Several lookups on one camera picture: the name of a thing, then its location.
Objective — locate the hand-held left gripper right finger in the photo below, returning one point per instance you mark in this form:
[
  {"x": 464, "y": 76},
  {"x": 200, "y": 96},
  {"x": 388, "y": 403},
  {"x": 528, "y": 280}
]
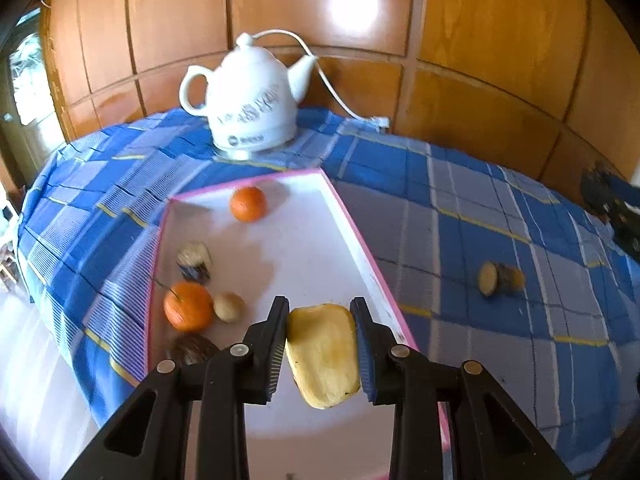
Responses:
[{"x": 361, "y": 355}]

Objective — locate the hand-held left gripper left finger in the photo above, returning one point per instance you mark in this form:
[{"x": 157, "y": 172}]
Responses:
[{"x": 279, "y": 345}]

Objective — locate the peeled yellow potato piece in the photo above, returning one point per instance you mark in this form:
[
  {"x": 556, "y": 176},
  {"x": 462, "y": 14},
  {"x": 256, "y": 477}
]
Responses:
[{"x": 322, "y": 355}]

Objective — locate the small yellow potato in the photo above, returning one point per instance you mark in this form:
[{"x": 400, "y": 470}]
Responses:
[{"x": 229, "y": 306}]

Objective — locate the dark round root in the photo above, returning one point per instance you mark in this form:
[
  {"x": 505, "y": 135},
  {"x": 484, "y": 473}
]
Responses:
[{"x": 192, "y": 349}]

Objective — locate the orange tangerine with stem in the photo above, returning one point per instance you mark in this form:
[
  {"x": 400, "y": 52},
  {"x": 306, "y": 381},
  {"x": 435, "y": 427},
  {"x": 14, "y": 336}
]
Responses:
[{"x": 189, "y": 310}]

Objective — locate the white tray with pink rim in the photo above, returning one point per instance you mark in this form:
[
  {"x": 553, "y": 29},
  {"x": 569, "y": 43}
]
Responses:
[{"x": 300, "y": 240}]

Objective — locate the dark cut root chunk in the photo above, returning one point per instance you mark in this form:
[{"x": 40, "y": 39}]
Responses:
[{"x": 192, "y": 259}]

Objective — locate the small orange tangerine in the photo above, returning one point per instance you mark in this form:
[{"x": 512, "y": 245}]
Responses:
[{"x": 248, "y": 204}]

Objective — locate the blue plaid tablecloth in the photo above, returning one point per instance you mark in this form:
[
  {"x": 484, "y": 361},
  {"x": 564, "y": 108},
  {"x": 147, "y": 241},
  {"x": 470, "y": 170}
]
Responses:
[{"x": 475, "y": 200}]

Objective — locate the brown root with cut face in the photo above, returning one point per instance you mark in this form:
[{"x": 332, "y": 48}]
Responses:
[{"x": 487, "y": 278}]

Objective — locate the silver kettle base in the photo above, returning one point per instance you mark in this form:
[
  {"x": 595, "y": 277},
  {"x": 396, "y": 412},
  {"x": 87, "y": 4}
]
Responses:
[{"x": 235, "y": 154}]

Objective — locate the white power plug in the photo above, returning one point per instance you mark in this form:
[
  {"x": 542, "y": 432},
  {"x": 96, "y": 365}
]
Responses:
[{"x": 382, "y": 122}]

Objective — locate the white floral ceramic kettle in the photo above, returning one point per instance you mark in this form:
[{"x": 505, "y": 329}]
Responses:
[{"x": 250, "y": 100}]

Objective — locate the window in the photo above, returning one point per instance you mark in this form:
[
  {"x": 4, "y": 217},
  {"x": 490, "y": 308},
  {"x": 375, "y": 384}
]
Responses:
[{"x": 30, "y": 75}]

